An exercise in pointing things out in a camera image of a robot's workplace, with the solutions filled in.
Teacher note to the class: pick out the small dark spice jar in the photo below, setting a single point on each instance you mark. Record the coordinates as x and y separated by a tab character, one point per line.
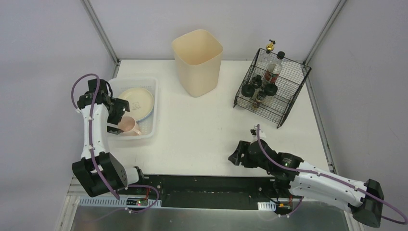
260	97

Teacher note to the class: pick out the beige plate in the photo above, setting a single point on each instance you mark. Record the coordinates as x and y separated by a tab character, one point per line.
137	98

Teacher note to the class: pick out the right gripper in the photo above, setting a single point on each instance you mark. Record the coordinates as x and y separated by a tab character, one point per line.
242	153

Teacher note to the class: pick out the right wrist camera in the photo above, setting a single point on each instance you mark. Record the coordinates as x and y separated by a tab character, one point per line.
257	133

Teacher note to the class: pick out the black lid jar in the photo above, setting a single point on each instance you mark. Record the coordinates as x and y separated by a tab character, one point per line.
270	89
256	82
247	91

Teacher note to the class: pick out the beige plastic bin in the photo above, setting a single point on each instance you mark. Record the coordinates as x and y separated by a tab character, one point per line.
198	56

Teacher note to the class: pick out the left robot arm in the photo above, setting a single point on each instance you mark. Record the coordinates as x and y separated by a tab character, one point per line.
98	171

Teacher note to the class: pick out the clear glass bottle gold cap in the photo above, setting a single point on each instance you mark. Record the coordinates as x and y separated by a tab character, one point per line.
267	55

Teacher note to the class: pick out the soy sauce bottle red label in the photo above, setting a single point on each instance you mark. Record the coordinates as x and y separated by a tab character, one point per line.
273	68

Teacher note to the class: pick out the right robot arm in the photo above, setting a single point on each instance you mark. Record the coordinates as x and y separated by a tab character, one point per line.
300	178

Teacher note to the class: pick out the white plastic basket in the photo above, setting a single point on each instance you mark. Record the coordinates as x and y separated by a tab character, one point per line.
148	125

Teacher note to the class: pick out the black wire basket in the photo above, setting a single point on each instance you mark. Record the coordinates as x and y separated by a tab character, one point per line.
290	82

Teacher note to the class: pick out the pink mug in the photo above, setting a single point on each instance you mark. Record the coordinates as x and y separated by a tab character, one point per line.
129	126

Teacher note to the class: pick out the blue plate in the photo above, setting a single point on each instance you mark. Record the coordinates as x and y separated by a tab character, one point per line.
144	112

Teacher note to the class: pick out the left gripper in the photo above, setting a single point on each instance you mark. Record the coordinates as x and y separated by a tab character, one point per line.
115	112

